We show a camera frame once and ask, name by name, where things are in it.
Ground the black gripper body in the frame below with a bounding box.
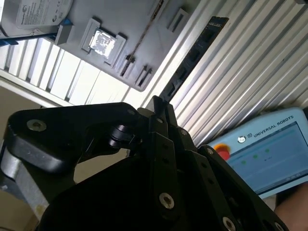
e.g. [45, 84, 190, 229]
[38, 155, 217, 231]

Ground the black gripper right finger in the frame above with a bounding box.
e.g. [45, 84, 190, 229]
[165, 103, 291, 231]

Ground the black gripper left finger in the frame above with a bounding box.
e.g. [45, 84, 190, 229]
[4, 95, 181, 218]

